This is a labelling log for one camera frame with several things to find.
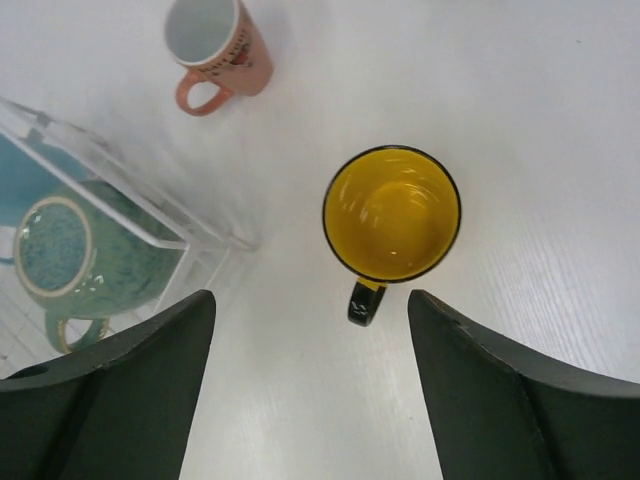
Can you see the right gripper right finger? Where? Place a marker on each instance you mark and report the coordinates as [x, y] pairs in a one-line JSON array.
[[501, 410]]

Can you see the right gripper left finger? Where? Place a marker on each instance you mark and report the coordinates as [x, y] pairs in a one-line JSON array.
[[119, 409]]

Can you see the teal speckled ceramic mug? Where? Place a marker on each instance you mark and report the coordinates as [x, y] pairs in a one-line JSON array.
[[82, 267]]

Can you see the light blue mug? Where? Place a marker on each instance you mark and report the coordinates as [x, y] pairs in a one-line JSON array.
[[24, 181]]

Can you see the yellow enamel mug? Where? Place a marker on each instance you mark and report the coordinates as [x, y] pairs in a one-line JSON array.
[[389, 215]]

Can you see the pink coral mug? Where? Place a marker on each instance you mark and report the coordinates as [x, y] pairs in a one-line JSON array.
[[217, 42]]

